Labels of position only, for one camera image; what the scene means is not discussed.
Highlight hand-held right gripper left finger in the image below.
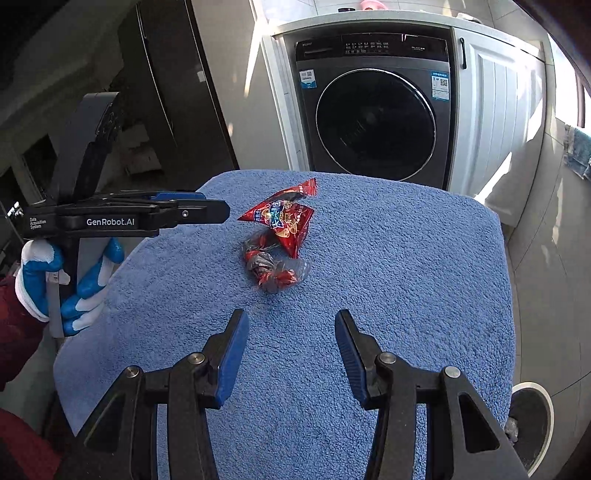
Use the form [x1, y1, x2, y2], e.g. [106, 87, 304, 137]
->
[55, 308, 251, 480]

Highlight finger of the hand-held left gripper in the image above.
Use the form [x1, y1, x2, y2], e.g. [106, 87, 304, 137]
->
[106, 190, 208, 205]
[156, 199, 230, 230]

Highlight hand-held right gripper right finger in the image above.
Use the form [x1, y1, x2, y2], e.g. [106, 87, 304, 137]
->
[335, 308, 532, 480]

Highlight clear plastic bag red ties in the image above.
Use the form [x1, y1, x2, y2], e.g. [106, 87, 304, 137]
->
[240, 228, 312, 294]

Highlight red snack packet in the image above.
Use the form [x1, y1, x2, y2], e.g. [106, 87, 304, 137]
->
[236, 178, 319, 259]

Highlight white rimmed trash bin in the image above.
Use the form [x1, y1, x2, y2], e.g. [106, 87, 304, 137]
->
[505, 382, 555, 472]

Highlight person's left forearm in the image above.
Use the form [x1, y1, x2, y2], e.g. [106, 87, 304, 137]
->
[0, 276, 47, 385]

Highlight person's left hand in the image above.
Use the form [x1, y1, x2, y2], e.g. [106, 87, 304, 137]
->
[14, 237, 124, 337]

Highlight cardboard box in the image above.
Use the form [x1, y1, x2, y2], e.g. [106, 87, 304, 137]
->
[124, 147, 163, 175]

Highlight blue towel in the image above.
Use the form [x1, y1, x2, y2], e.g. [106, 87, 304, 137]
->
[53, 170, 515, 480]

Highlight dark grey refrigerator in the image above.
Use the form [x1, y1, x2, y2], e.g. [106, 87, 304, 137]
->
[117, 0, 241, 190]

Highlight dark grey washing machine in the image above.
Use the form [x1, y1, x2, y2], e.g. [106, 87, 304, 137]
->
[288, 32, 455, 190]

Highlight person's dark red clothing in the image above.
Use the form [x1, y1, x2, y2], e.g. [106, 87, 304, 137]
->
[0, 407, 62, 480]

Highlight blue denim cloth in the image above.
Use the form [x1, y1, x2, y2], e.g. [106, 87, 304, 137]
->
[563, 122, 591, 181]

